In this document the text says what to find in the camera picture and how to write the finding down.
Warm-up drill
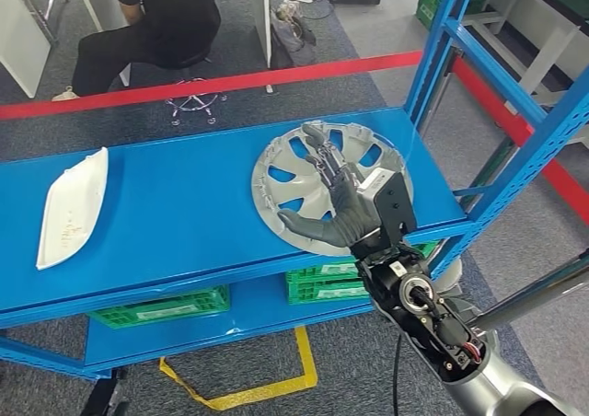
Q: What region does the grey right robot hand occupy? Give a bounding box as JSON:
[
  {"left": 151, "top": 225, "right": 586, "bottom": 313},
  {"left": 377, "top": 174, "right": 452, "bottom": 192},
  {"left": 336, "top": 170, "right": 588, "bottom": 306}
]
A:
[{"left": 277, "top": 123, "right": 384, "bottom": 251}]

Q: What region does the silver plastic hubcap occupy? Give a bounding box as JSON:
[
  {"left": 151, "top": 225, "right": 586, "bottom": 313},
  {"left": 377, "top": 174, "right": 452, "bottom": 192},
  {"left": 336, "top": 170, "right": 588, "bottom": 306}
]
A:
[{"left": 250, "top": 120, "right": 414, "bottom": 258}]

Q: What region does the blue metal shelf rack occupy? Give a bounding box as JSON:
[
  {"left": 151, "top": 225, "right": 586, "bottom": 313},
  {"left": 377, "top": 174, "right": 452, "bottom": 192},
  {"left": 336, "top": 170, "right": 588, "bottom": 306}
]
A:
[{"left": 0, "top": 0, "right": 589, "bottom": 383}]

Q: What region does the white plastic cover part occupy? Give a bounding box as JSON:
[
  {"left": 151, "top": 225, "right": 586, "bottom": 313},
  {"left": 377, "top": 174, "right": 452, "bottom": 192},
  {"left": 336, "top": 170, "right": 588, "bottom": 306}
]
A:
[{"left": 35, "top": 146, "right": 109, "bottom": 272}]

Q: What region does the green plastic crate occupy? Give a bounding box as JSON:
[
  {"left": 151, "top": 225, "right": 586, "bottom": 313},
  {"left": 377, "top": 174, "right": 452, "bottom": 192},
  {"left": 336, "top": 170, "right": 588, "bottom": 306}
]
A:
[
  {"left": 285, "top": 279, "right": 372, "bottom": 306},
  {"left": 285, "top": 242, "right": 438, "bottom": 284},
  {"left": 87, "top": 284, "right": 231, "bottom": 331}
]

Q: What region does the yellow floor tape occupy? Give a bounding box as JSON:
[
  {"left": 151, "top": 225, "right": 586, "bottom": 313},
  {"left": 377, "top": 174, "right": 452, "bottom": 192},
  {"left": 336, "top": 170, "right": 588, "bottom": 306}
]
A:
[{"left": 159, "top": 326, "right": 318, "bottom": 412}]

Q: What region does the grey bag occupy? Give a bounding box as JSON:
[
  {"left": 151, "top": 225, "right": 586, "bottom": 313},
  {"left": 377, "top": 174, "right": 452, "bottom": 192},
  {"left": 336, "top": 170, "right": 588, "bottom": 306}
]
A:
[{"left": 269, "top": 1, "right": 318, "bottom": 70}]

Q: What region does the red floor tape strip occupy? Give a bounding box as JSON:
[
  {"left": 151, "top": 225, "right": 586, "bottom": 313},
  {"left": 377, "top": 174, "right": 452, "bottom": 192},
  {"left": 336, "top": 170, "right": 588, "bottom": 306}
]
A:
[
  {"left": 0, "top": 50, "right": 423, "bottom": 122},
  {"left": 448, "top": 54, "right": 589, "bottom": 226}
]

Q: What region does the white desk panel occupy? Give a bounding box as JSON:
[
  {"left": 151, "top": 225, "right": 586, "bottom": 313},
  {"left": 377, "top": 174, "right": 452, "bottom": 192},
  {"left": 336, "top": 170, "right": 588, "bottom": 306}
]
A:
[
  {"left": 0, "top": 0, "right": 52, "bottom": 100},
  {"left": 69, "top": 0, "right": 132, "bottom": 88},
  {"left": 250, "top": 0, "right": 273, "bottom": 70}
]

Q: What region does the green crate stack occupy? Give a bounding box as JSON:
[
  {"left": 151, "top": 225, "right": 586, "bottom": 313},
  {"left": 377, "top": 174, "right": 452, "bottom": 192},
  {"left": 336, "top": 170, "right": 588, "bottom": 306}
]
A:
[{"left": 415, "top": 0, "right": 495, "bottom": 30}]

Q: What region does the chrome stand with round base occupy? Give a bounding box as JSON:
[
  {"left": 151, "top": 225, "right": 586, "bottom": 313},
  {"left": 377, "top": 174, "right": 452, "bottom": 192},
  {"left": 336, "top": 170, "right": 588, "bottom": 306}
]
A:
[{"left": 467, "top": 249, "right": 589, "bottom": 334}]

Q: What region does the black stool chrome base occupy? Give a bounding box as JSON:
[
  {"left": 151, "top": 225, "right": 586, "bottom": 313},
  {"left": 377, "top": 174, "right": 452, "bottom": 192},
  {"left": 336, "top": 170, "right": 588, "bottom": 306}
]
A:
[{"left": 152, "top": 46, "right": 229, "bottom": 128}]

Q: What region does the person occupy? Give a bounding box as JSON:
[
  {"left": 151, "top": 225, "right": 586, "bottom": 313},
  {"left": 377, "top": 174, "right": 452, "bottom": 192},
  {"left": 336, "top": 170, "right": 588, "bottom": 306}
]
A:
[{"left": 51, "top": 0, "right": 221, "bottom": 103}]

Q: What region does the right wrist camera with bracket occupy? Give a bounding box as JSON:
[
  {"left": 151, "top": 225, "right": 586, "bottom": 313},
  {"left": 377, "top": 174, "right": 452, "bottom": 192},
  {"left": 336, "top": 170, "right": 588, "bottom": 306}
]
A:
[{"left": 356, "top": 168, "right": 418, "bottom": 253}]

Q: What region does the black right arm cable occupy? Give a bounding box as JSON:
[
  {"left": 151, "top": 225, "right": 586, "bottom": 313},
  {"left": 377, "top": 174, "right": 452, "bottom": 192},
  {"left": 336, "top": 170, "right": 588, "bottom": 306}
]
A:
[{"left": 392, "top": 333, "right": 402, "bottom": 416}]

